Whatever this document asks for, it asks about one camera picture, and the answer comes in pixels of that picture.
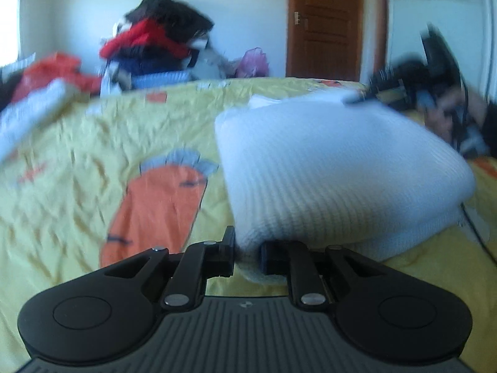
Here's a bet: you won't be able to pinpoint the yellow carrot print bedsheet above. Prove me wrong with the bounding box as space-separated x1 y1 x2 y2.
1 78 496 372

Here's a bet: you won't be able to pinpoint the light blue storage basket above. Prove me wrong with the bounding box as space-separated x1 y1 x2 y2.
131 71 190 89

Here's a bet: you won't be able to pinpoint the white wardrobe with flower stickers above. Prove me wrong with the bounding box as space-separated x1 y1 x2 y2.
386 0 496 100

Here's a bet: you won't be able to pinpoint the bright window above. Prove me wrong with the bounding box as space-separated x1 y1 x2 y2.
0 0 19 67

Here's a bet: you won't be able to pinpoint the black clothes on pile top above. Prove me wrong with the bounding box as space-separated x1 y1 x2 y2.
125 0 214 43

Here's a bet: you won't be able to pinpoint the orange plastic bag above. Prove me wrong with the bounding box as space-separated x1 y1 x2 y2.
11 52 102 103

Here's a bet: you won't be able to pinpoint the white knitted sweater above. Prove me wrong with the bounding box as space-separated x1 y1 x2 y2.
215 89 476 285

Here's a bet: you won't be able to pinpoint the white text print blanket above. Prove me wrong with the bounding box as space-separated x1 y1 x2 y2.
1 78 81 162

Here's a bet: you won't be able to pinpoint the brown wooden door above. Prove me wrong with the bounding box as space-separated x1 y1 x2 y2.
285 0 363 81

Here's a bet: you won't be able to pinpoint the dark navy clothes in pile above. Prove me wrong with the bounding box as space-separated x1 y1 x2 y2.
110 45 191 77

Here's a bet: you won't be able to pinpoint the person's right hand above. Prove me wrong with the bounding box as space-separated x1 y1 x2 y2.
423 85 491 145

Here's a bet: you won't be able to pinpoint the grey crumpled bag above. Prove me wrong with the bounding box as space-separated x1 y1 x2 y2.
187 47 237 81

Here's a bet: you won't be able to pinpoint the red garment on pile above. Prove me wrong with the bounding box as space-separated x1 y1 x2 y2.
99 19 189 59

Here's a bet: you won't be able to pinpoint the pink plastic bag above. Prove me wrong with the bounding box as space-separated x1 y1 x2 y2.
236 47 270 78

